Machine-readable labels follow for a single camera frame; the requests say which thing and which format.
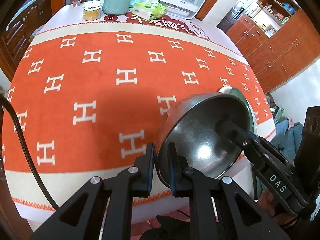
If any small steel bowl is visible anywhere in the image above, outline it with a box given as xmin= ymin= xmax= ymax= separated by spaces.
xmin=155 ymin=93 xmax=250 ymax=187

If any orange H pattern blanket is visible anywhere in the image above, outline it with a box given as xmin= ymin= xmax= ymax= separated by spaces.
xmin=7 ymin=22 xmax=276 ymax=205

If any green tissue pack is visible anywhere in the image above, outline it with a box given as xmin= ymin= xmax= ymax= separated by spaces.
xmin=131 ymin=2 xmax=167 ymax=21

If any black cable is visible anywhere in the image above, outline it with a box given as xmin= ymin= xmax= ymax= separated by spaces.
xmin=0 ymin=94 xmax=60 ymax=210

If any green round plate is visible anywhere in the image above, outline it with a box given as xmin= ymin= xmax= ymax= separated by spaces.
xmin=229 ymin=87 xmax=257 ymax=134

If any right hand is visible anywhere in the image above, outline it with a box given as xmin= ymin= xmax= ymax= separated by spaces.
xmin=257 ymin=189 xmax=297 ymax=226

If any white round plate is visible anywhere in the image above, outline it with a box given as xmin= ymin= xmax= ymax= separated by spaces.
xmin=219 ymin=86 xmax=233 ymax=94

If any small yellow tin jar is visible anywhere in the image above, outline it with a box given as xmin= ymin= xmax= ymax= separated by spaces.
xmin=83 ymin=1 xmax=101 ymax=21

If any wooden cabinet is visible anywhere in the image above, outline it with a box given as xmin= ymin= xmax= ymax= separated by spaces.
xmin=226 ymin=0 xmax=319 ymax=92

